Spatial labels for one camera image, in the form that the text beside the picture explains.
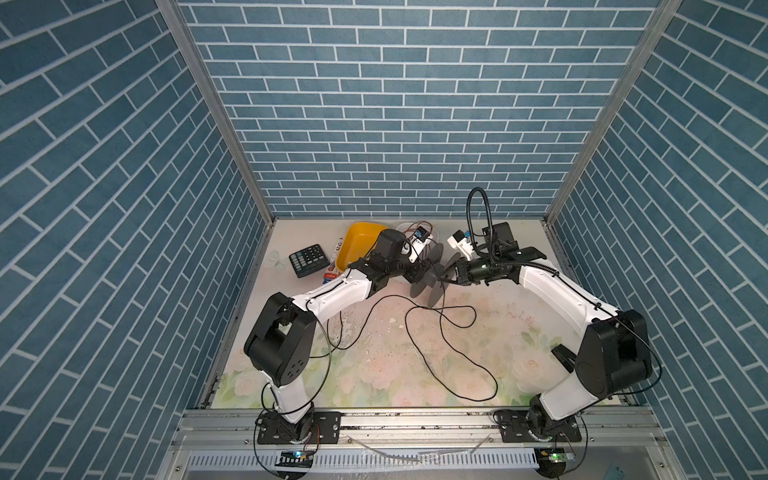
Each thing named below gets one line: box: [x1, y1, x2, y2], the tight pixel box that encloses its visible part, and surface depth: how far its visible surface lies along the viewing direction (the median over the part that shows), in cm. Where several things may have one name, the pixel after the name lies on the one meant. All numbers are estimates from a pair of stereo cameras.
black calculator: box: [288, 244, 330, 278], surface depth 107 cm
